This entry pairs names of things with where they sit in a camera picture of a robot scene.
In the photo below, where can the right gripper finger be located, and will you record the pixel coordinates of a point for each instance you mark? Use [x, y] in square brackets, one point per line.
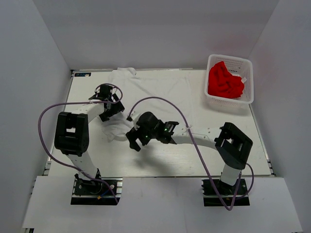
[133, 134]
[134, 145]

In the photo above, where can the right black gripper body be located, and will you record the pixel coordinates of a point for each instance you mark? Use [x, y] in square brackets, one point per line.
[146, 135]

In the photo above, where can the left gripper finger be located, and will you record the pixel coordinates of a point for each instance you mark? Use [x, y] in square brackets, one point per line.
[117, 106]
[105, 116]

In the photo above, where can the white t shirt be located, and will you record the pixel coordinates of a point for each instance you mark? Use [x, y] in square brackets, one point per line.
[135, 87]

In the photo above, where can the red t shirt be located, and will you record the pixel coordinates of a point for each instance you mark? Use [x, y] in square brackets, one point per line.
[222, 83]

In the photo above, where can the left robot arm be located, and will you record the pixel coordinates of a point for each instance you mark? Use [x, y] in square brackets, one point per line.
[72, 128]

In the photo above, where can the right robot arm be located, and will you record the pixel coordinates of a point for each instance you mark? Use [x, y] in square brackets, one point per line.
[231, 143]

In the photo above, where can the blue table label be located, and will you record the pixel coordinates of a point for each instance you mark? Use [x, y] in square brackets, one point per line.
[82, 74]

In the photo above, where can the white plastic basket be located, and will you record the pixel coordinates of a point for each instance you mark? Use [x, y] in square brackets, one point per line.
[237, 67]

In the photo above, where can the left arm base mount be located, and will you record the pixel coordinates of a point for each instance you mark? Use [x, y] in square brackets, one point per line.
[93, 193]

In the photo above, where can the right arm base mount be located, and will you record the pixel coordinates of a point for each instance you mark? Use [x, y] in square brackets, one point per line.
[211, 199]

